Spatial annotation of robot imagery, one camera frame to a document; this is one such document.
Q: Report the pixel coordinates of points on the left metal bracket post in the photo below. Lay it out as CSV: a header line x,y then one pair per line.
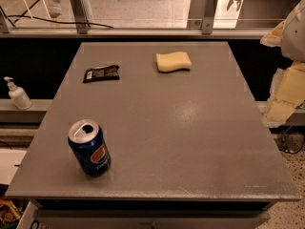
x,y
80,16

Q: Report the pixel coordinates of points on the metal bracket post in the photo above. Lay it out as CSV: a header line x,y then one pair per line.
x,y
208,16
80,16

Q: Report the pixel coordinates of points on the black rxbar chocolate wrapper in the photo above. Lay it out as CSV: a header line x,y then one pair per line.
x,y
104,73

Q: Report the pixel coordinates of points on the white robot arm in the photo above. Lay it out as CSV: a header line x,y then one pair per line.
x,y
293,40

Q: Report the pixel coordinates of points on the yellow sponge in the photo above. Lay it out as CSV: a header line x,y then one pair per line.
x,y
173,61

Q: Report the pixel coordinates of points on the blue pepsi can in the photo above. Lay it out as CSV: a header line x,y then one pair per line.
x,y
86,140

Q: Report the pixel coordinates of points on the white pump bottle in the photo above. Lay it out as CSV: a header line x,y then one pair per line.
x,y
18,95

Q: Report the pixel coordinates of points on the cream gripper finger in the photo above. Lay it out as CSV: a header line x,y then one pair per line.
x,y
287,92
273,37

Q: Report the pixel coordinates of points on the right metal bracket post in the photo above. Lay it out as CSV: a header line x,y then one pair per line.
x,y
208,16

